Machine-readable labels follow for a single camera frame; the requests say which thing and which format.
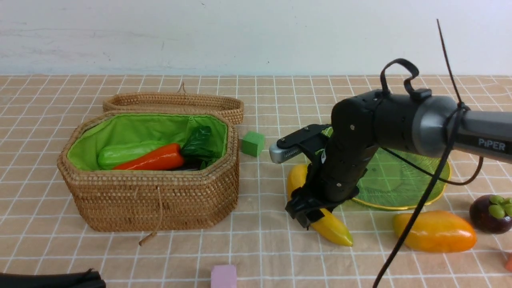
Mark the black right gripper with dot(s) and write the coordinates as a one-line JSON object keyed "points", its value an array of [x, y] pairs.
{"points": [[339, 156]]}

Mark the yellow toy banana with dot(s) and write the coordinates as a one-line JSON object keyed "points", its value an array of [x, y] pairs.
{"points": [[329, 227]]}

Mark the orange toy carrot green leaves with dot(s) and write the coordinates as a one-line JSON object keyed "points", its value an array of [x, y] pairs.
{"points": [[173, 156]]}

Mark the orange yellow toy mango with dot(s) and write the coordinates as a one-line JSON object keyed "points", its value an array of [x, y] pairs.
{"points": [[441, 232]]}

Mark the dark purple toy mangosteen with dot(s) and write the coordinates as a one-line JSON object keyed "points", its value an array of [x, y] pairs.
{"points": [[491, 214]]}

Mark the green toy cucumber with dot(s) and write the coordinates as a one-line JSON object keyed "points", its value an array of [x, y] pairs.
{"points": [[116, 154]]}

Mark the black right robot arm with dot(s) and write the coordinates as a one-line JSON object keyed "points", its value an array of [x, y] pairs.
{"points": [[425, 125]]}

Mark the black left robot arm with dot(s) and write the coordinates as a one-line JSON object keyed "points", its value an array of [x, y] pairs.
{"points": [[88, 279]]}

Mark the green foam cube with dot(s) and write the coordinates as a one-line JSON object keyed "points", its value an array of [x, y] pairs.
{"points": [[252, 143]]}

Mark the green glass leaf plate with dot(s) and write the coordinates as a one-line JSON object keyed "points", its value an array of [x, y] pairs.
{"points": [[392, 184]]}

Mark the pink foam cube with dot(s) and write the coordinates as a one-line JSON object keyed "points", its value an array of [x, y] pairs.
{"points": [[223, 276]]}

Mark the woven wicker basket lid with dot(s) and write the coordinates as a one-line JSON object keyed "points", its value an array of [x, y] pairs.
{"points": [[229, 108]]}

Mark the orange foam cube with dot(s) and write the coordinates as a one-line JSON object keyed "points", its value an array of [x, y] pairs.
{"points": [[508, 264]]}

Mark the woven wicker basket green lining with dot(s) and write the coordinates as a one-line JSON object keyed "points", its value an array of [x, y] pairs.
{"points": [[136, 201]]}

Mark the checkered beige tablecloth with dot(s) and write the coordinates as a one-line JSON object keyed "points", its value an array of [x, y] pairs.
{"points": [[42, 232]]}

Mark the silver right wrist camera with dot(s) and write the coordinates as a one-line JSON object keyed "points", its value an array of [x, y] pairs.
{"points": [[279, 156]]}

